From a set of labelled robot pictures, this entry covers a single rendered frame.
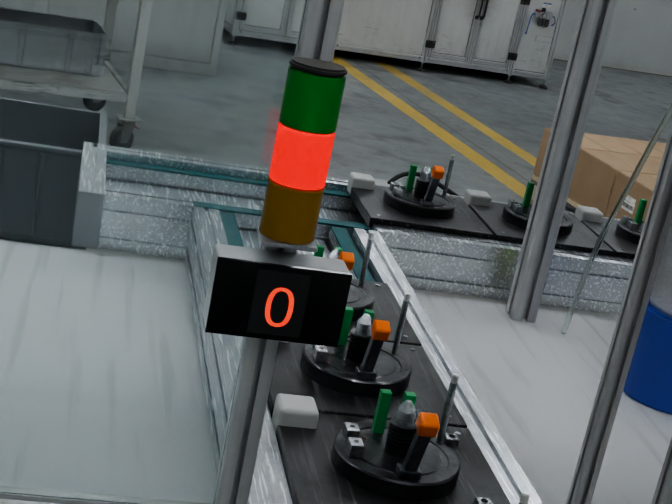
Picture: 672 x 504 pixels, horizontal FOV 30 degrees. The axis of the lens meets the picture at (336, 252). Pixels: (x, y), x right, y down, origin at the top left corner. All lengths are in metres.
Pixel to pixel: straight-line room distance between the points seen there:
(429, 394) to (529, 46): 9.37
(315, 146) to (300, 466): 0.41
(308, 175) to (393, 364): 0.57
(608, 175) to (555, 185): 4.02
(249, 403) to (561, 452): 0.70
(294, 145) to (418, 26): 9.39
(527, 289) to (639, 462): 0.52
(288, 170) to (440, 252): 1.25
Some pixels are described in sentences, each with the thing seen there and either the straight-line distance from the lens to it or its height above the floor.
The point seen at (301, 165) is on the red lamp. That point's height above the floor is 1.33.
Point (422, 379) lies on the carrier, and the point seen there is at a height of 0.97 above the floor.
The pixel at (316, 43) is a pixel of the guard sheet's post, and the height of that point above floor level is 1.43.
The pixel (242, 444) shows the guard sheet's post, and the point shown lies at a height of 1.04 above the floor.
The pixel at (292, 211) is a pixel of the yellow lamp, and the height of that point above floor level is 1.29.
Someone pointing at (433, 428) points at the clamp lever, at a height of 1.06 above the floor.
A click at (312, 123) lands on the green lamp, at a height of 1.37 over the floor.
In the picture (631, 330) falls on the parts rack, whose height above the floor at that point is 1.18.
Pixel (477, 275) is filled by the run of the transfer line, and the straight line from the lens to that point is 2.33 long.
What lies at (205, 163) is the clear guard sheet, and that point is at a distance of 1.12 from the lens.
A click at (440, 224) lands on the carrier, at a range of 2.35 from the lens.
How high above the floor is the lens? 1.59
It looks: 18 degrees down
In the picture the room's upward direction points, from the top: 11 degrees clockwise
